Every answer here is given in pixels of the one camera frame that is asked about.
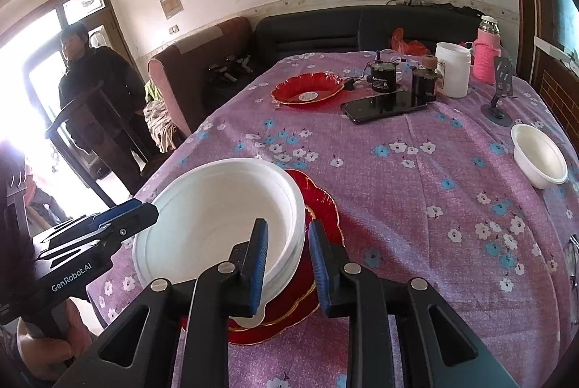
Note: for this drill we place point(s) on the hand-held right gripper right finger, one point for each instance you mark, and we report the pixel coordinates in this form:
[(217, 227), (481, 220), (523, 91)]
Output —
[(316, 261)]

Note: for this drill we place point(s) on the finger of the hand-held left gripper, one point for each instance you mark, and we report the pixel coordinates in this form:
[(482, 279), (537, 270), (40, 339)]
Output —
[(117, 211), (135, 220)]

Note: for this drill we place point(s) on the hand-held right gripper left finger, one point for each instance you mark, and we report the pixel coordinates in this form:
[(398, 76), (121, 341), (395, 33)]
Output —
[(261, 266)]

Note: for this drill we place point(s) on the large red glass plate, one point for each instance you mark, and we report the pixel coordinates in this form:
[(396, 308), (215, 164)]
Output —
[(323, 207)]

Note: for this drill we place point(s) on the person's left hand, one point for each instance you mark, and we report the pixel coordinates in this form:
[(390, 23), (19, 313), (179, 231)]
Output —
[(40, 352)]

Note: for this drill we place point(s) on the dark wooden chair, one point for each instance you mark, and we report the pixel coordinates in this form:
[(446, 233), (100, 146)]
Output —
[(113, 134)]

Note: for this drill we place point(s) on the patterned blanket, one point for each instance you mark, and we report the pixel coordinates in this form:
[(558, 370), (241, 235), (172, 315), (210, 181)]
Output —
[(158, 121)]

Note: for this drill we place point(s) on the purple floral tablecloth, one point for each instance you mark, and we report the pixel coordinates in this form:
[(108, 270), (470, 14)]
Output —
[(407, 211)]

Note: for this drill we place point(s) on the brown armchair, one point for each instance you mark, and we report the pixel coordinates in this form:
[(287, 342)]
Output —
[(190, 66)]

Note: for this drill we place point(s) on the black smartphone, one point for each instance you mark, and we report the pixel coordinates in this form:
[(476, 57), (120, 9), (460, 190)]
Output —
[(384, 107)]

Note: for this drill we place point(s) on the small red glass plate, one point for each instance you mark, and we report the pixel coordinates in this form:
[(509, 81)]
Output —
[(307, 87)]

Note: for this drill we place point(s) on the black charger plug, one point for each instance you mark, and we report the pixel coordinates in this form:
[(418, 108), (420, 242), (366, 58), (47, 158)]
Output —
[(350, 85)]

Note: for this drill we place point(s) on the black motor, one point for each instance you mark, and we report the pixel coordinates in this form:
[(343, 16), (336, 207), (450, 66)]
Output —
[(425, 85), (383, 78)]

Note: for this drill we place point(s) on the brown tape roll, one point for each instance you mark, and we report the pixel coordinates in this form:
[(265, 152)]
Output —
[(429, 62)]

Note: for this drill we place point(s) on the black sofa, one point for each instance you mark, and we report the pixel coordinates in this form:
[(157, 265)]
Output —
[(316, 30)]

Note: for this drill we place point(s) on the white plastic jar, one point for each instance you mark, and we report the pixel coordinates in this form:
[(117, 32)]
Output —
[(452, 71)]

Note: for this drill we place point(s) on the orange plastic bag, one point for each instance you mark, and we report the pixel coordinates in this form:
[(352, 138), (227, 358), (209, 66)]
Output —
[(407, 42)]

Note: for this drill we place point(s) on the grey phone stand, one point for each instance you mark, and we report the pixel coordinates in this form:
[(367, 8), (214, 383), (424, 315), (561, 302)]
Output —
[(502, 85)]

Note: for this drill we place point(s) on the pink insulated bottle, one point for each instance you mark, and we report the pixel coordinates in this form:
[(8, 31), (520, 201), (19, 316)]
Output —
[(486, 53)]

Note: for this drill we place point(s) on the wooden door frame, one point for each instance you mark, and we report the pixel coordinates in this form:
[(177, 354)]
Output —
[(108, 21)]

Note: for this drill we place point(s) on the wall switch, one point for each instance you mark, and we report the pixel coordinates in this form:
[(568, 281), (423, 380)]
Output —
[(173, 28)]

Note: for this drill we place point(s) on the small framed wall certificate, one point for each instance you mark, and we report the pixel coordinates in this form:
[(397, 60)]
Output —
[(171, 4)]

